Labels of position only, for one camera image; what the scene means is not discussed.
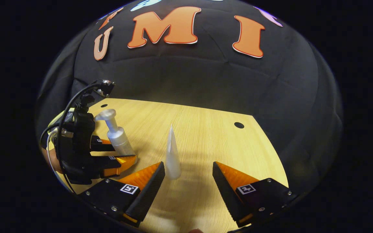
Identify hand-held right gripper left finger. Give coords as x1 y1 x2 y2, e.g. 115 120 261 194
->
78 161 166 224

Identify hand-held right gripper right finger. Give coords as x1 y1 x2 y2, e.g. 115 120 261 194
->
212 161 297 228

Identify white pump bottle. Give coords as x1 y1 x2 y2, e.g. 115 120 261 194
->
94 109 136 157

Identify black backdrop cloth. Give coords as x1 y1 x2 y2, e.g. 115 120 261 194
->
36 0 344 194

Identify black cable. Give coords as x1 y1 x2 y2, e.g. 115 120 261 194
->
40 79 116 194

